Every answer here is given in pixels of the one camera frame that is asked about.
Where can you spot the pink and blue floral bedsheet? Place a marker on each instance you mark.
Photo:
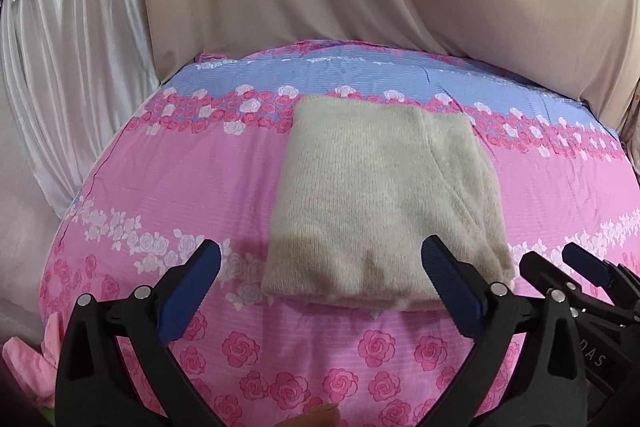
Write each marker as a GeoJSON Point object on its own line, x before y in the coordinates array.
{"type": "Point", "coordinates": [170, 177]}

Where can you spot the pink cloth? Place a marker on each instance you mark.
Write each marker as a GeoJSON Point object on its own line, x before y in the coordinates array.
{"type": "Point", "coordinates": [30, 362]}

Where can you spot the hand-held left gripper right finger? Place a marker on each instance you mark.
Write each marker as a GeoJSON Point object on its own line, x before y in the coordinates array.
{"type": "Point", "coordinates": [450, 287]}

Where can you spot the white satin curtain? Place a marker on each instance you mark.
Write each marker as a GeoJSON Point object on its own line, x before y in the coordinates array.
{"type": "Point", "coordinates": [75, 82]}

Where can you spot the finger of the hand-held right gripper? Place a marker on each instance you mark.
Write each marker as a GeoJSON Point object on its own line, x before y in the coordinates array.
{"type": "Point", "coordinates": [585, 263]}
{"type": "Point", "coordinates": [536, 269]}

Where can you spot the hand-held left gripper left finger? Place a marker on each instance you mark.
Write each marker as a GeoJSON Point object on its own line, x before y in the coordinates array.
{"type": "Point", "coordinates": [187, 292]}

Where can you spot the cream knitted sweater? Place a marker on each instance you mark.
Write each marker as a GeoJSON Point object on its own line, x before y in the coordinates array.
{"type": "Point", "coordinates": [370, 187]}

